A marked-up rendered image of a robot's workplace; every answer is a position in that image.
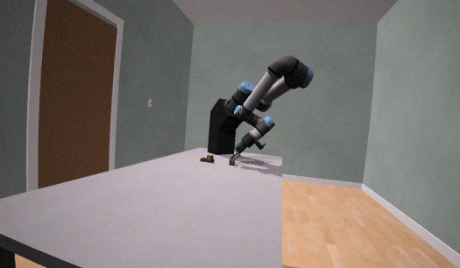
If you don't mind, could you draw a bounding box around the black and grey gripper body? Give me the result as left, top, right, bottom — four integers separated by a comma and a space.
235, 128, 265, 154

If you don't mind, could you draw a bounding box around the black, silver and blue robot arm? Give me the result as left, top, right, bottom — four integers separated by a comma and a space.
224, 55, 314, 137

